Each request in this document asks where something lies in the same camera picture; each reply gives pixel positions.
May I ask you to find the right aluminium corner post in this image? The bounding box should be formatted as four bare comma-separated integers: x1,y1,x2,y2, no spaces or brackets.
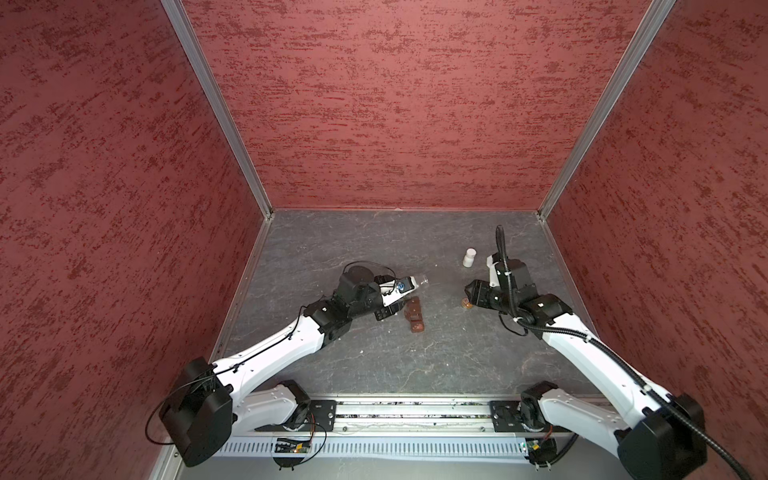
537,0,676,223

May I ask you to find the brown pill organizer strip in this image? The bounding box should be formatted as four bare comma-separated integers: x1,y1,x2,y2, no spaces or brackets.
404,297,425,333

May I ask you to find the white slotted cable duct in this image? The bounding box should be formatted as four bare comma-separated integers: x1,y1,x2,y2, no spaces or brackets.
216,436,528,463

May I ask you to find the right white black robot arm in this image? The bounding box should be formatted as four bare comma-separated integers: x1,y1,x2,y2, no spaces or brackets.
465,253,707,479

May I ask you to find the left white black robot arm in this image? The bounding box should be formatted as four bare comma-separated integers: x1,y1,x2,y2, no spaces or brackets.
152,264,428,467

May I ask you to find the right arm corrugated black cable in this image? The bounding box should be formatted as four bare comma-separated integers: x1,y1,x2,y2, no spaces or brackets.
494,224,754,480

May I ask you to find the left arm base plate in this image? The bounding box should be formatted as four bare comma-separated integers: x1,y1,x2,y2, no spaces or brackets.
291,400,338,432

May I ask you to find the white pill bottle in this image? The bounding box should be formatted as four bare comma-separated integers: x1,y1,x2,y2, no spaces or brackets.
462,248,477,268

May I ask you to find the aluminium front rail frame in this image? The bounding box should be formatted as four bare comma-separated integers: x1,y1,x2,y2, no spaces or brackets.
251,394,601,438

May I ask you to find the left aluminium corner post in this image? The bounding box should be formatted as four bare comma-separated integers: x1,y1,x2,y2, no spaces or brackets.
161,0,274,221

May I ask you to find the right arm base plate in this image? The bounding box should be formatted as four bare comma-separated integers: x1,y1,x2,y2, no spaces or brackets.
489,400,571,435

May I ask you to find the aluminium corner post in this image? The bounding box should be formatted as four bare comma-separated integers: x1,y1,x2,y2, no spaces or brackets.
537,0,676,223
161,0,274,221

